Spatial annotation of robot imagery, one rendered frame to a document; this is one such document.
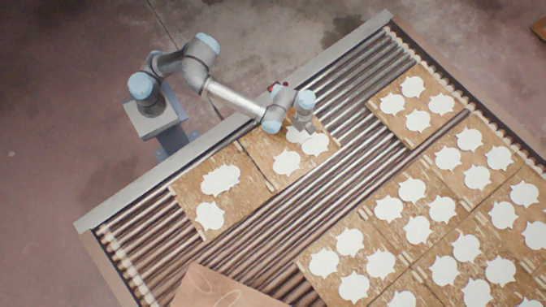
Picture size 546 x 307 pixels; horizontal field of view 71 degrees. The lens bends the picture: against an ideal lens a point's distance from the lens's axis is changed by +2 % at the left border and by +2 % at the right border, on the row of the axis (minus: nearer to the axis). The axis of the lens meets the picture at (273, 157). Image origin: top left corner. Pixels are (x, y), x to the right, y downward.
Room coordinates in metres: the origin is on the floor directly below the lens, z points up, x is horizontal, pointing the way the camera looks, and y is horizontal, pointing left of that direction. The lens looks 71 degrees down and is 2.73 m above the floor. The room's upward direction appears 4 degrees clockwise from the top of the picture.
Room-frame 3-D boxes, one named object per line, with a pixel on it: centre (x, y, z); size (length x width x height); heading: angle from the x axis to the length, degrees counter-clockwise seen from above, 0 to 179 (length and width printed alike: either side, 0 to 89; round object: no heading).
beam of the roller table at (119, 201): (0.90, 0.14, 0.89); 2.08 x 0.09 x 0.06; 132
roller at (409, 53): (0.70, -0.05, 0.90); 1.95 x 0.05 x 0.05; 132
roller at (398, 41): (0.77, 0.02, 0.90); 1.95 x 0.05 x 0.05; 132
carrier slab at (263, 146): (0.71, -0.08, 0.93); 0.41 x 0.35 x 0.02; 130
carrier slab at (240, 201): (0.44, 0.25, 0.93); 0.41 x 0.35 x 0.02; 131
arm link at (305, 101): (0.77, -0.12, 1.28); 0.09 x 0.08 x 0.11; 72
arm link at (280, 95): (0.78, -0.02, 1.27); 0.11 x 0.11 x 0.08; 72
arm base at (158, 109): (0.88, 0.67, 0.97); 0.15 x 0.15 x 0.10
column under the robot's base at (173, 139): (0.88, 0.67, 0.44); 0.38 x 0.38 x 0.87; 35
